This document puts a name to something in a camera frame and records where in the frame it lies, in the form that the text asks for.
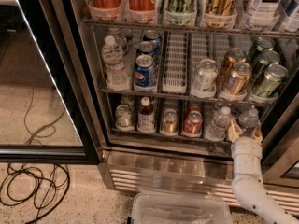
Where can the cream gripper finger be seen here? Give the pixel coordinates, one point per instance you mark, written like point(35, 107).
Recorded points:
point(256, 134)
point(234, 131)

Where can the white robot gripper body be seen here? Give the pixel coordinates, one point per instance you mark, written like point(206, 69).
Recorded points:
point(247, 146)

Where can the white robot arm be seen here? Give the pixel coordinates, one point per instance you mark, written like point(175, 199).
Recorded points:
point(247, 185)

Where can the clear water bottle bottom shelf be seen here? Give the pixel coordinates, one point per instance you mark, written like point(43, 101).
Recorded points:
point(218, 125)

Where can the clear water bottle shelf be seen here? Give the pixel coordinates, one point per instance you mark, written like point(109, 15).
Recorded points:
point(218, 125)
point(113, 57)

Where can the gold can bottom shelf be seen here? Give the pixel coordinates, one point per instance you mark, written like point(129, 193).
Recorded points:
point(169, 121)

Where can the empty white shelf glide tray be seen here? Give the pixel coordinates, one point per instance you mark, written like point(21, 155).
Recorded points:
point(175, 64)

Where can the brown glass drink bottle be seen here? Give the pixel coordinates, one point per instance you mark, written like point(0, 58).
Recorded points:
point(146, 121)

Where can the stainless steel fridge base grille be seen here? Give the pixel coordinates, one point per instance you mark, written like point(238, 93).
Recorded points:
point(136, 172)

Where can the clear water bottle middle shelf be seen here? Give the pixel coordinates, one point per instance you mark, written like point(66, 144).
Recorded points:
point(113, 57)

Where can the glass fridge door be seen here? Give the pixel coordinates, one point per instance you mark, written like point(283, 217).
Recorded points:
point(45, 102)

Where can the red soda can front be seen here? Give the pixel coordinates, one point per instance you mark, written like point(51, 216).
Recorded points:
point(192, 124)

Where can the gold can front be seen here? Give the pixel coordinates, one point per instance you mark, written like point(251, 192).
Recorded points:
point(237, 78)

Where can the white silver can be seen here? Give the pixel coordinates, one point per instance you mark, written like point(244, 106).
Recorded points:
point(204, 80)

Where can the green can front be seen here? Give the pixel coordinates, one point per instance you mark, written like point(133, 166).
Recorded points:
point(273, 77)

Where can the gold can back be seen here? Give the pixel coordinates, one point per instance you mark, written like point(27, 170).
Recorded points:
point(232, 56)

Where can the green can middle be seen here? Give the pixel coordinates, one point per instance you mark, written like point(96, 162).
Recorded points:
point(266, 58)

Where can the green can back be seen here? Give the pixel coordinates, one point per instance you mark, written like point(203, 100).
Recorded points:
point(259, 45)

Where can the blue pepsi can front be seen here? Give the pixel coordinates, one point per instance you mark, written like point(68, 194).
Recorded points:
point(145, 73)

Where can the blue pepsi can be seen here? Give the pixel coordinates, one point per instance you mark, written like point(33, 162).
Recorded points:
point(154, 37)
point(145, 73)
point(146, 48)

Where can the white can bottom left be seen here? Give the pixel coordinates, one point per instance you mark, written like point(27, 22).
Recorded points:
point(124, 119)

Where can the clear plastic storage bin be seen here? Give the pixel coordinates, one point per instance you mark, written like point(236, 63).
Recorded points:
point(160, 208)

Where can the white blue tall can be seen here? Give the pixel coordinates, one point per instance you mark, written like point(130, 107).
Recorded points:
point(260, 14)

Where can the gold tall can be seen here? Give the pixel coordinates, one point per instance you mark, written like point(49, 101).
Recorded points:
point(219, 14)

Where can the blue pepsi can middle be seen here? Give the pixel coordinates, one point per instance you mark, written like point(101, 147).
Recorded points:
point(146, 48)

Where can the blue pepsi can back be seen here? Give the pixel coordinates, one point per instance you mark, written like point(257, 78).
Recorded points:
point(154, 37)

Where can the green tall can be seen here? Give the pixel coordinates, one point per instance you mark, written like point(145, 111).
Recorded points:
point(180, 12)

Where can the orange tall can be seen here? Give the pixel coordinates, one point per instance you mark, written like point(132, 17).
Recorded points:
point(105, 10)
point(142, 11)

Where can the orange tall can left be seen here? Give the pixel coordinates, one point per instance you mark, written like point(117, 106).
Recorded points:
point(105, 10)

